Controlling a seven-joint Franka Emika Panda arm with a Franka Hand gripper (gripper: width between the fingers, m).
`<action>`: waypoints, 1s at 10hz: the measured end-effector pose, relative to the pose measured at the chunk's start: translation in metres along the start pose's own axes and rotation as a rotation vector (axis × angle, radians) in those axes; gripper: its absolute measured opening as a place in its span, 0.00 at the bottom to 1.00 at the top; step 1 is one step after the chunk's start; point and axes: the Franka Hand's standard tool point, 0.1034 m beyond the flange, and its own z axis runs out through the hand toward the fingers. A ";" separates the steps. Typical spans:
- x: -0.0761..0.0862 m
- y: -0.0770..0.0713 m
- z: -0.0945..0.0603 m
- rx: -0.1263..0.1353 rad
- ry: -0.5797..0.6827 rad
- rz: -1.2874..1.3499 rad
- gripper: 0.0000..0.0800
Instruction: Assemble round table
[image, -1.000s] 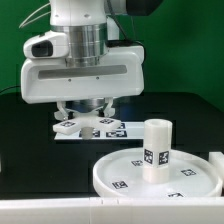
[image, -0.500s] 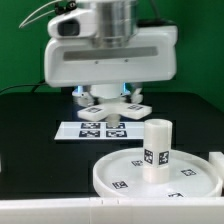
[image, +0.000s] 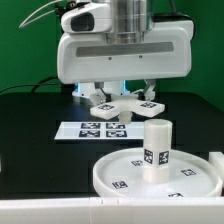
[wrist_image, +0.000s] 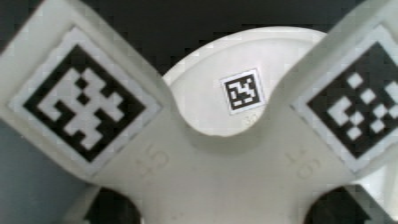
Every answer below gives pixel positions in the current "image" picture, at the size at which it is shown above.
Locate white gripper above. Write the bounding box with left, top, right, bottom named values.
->
left=57, top=20, right=193, bottom=106

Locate white cross-shaped table base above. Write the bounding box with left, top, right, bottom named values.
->
left=90, top=95, right=165, bottom=124

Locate white round table top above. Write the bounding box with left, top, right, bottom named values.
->
left=93, top=148, right=223, bottom=198

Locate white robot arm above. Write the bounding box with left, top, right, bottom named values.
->
left=57, top=0, right=194, bottom=100

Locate white marker tag sheet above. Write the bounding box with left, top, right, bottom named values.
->
left=55, top=122, right=144, bottom=140

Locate white obstacle fence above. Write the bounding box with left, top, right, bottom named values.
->
left=0, top=152, right=224, bottom=224

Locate black cable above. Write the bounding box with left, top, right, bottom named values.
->
left=0, top=75, right=68, bottom=95

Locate white cable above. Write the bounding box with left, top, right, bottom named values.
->
left=18, top=0, right=64, bottom=29

